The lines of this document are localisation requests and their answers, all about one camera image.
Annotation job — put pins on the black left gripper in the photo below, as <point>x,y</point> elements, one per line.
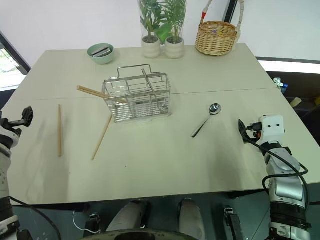
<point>13,122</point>

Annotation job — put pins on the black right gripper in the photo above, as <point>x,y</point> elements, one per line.
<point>254,130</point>

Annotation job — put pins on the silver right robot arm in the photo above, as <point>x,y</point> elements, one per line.
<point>287,185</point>

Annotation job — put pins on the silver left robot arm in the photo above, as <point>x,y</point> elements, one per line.
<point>3,172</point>

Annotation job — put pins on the wooden chopstick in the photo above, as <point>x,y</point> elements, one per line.
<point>102,138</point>
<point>60,130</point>
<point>92,93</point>
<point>95,91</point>

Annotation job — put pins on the silver metal spoon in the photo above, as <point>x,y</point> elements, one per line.
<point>215,109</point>

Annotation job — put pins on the white and blue small object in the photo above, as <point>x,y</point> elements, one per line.
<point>280,83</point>

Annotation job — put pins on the pale yellow small object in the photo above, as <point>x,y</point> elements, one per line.
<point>296,101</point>

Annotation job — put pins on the green ceramic bowl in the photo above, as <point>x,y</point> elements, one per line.
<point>101,58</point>

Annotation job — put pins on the grey metal block in bowl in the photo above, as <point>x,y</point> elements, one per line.
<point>100,52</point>

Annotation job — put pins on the grey rounded robot knee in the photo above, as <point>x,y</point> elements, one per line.
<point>191,217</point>
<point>130,215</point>

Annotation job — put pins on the potted plant in white pot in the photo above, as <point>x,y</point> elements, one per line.
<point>174,46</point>
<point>150,45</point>

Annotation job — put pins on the dark rounded robot torso rim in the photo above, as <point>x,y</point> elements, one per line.
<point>140,236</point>

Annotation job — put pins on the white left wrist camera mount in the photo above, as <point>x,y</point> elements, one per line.
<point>8,133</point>

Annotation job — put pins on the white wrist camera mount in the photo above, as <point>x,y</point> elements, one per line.
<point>273,127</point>
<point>8,133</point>

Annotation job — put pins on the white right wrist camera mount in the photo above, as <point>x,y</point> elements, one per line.
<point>273,127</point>

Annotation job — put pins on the black window frame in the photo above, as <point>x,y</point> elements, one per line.
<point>15,55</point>

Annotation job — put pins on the black table leg bracket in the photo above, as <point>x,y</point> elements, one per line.
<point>235,222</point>
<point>93,217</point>

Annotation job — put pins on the black vertical wall frame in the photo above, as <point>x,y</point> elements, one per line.
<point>230,10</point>

